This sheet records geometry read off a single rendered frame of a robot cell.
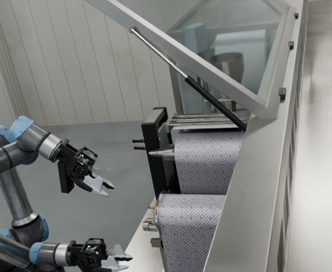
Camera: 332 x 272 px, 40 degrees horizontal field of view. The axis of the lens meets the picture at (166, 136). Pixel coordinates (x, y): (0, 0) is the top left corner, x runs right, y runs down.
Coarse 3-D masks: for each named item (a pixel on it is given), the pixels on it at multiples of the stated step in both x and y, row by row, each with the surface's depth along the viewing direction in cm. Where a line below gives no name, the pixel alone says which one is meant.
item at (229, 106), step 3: (222, 93) 195; (222, 96) 197; (225, 96) 195; (225, 102) 198; (228, 102) 197; (231, 102) 197; (234, 102) 198; (228, 105) 198; (231, 105) 198; (234, 105) 199; (228, 108) 200; (231, 108) 199; (234, 108) 200; (231, 111) 200; (234, 111) 200
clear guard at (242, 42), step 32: (128, 0) 108; (160, 0) 119; (192, 0) 133; (224, 0) 150; (256, 0) 172; (192, 32) 113; (224, 32) 126; (256, 32) 141; (224, 64) 108; (256, 64) 120
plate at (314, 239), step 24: (312, 24) 254; (312, 48) 214; (312, 72) 185; (312, 96) 162; (312, 120) 145; (312, 144) 131; (312, 168) 119; (312, 192) 109; (312, 216) 101; (312, 240) 94; (288, 264) 89; (312, 264) 88
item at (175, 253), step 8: (168, 248) 143; (176, 248) 142; (184, 248) 141; (192, 248) 140; (200, 248) 139; (208, 248) 138; (168, 256) 144; (176, 256) 143; (184, 256) 142; (192, 256) 141; (200, 256) 141; (168, 264) 146; (176, 264) 145; (184, 264) 144; (192, 264) 143; (200, 264) 142
